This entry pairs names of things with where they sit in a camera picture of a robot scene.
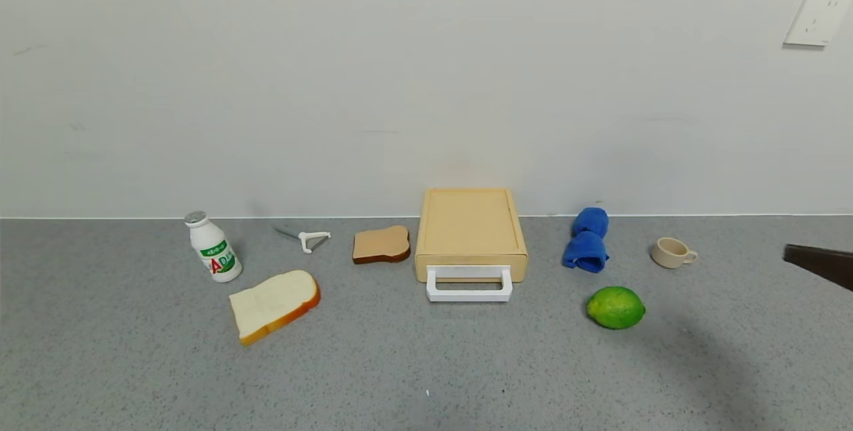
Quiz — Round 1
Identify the yellow drawer cabinet case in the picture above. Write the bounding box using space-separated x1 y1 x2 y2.
415 188 528 265

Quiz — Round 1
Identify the brown toast slice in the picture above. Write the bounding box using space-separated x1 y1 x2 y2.
352 224 411 265

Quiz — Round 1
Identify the blue folded cloth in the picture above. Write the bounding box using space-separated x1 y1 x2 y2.
562 207 610 274

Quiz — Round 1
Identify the white bread slice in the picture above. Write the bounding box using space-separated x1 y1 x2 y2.
229 270 321 346

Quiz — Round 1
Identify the white AD milk bottle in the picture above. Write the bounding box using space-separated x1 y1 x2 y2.
184 211 243 283

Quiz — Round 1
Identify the green lime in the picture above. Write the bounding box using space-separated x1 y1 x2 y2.
586 286 646 330

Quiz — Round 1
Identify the beige cup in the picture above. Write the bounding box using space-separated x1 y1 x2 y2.
650 237 699 269

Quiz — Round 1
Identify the white peeler with grey handle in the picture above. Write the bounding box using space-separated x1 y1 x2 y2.
275 226 332 254

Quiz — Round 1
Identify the white wall socket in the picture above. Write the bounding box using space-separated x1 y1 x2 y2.
784 0 853 47

